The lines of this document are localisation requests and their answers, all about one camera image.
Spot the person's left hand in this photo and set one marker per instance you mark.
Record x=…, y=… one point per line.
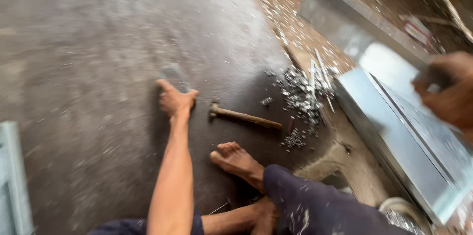
x=176, y=102

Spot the person's right hand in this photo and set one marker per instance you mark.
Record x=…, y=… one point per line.
x=454, y=98

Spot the person's right fingers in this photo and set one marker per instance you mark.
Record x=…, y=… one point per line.
x=425, y=92

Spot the white and red paper scrap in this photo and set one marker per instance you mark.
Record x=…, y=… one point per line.
x=417, y=30

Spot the wooden board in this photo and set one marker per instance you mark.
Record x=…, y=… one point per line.
x=449, y=2

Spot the long thin metal strips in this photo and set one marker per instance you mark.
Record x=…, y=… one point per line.
x=322, y=70

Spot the large flat metal sheet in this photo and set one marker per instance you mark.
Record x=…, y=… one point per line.
x=343, y=24

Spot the pile of metal scraps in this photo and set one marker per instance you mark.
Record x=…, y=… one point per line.
x=301, y=98

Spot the beige burlap sack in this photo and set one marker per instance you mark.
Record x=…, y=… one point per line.
x=323, y=164

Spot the round bowl of metal bits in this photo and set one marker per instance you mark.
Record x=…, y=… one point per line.
x=404, y=218

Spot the small reddish brown chisel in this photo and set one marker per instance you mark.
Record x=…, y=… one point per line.
x=291, y=124

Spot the dark blue trousers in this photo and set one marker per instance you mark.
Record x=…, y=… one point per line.
x=317, y=205

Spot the scattered metal shavings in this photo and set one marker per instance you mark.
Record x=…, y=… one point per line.
x=281, y=9

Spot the person's right foot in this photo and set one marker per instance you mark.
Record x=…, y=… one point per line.
x=238, y=163

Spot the person's left lower leg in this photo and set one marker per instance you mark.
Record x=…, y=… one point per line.
x=240, y=218

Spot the small grey metal sheet piece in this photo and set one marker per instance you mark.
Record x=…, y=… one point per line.
x=173, y=74

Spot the galvanized sheet metal duct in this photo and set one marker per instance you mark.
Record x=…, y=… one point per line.
x=399, y=135

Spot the light blue metal frame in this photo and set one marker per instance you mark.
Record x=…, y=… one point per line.
x=14, y=183

